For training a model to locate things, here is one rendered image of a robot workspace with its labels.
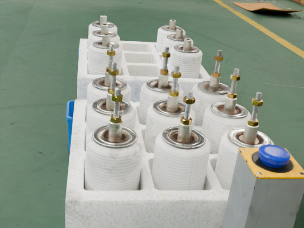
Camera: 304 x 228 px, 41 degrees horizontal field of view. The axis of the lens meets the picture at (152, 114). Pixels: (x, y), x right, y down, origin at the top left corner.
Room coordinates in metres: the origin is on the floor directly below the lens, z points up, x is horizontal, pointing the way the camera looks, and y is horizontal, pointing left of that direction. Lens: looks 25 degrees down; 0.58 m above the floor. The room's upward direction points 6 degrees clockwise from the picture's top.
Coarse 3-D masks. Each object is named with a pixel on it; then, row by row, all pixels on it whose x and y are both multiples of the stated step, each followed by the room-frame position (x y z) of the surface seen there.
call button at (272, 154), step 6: (270, 144) 0.48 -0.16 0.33; (258, 150) 0.47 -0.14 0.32; (264, 150) 0.46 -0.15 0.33; (270, 150) 0.46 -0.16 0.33; (276, 150) 0.46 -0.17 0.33; (282, 150) 0.47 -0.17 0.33; (264, 156) 0.45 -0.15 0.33; (270, 156) 0.45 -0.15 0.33; (276, 156) 0.45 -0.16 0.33; (282, 156) 0.45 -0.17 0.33; (288, 156) 0.45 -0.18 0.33; (264, 162) 0.45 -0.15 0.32; (270, 162) 0.44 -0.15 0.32; (276, 162) 0.44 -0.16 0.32; (282, 162) 0.44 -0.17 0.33
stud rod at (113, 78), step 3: (114, 63) 0.71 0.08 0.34; (111, 66) 0.71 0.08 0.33; (114, 66) 0.71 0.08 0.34; (114, 69) 0.71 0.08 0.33; (111, 78) 0.71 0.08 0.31; (114, 78) 0.71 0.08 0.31; (111, 81) 0.71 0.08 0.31; (114, 81) 0.71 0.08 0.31; (111, 84) 0.71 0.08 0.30; (114, 84) 0.71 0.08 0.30; (111, 87) 0.71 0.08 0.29; (114, 87) 0.71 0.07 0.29
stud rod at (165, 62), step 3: (165, 48) 0.85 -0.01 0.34; (168, 48) 0.85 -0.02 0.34; (165, 51) 0.85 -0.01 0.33; (168, 51) 0.85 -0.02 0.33; (165, 60) 0.85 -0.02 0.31; (165, 63) 0.85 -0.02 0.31; (162, 66) 0.85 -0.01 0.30; (165, 66) 0.85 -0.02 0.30; (162, 69) 0.85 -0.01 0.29; (165, 69) 0.85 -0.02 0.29
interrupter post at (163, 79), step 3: (159, 75) 0.84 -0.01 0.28; (162, 75) 0.84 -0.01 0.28; (165, 75) 0.84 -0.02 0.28; (168, 75) 0.85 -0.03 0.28; (159, 78) 0.84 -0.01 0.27; (162, 78) 0.84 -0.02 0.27; (165, 78) 0.84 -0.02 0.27; (159, 81) 0.84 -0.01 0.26; (162, 81) 0.84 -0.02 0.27; (165, 81) 0.84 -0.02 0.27; (159, 84) 0.84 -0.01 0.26; (162, 84) 0.84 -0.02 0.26; (165, 84) 0.84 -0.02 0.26; (159, 87) 0.84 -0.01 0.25; (162, 87) 0.84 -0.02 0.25; (165, 87) 0.84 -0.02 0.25
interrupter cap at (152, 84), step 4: (152, 80) 0.87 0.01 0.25; (156, 80) 0.88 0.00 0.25; (168, 80) 0.88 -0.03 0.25; (148, 84) 0.85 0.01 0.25; (152, 84) 0.85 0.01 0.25; (156, 84) 0.86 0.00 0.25; (168, 84) 0.86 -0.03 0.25; (148, 88) 0.83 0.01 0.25; (152, 88) 0.82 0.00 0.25; (156, 88) 0.83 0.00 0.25; (160, 88) 0.84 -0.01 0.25; (164, 88) 0.84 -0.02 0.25; (168, 88) 0.84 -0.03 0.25; (160, 92) 0.81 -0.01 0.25; (164, 92) 0.81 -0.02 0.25; (168, 92) 0.81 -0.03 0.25
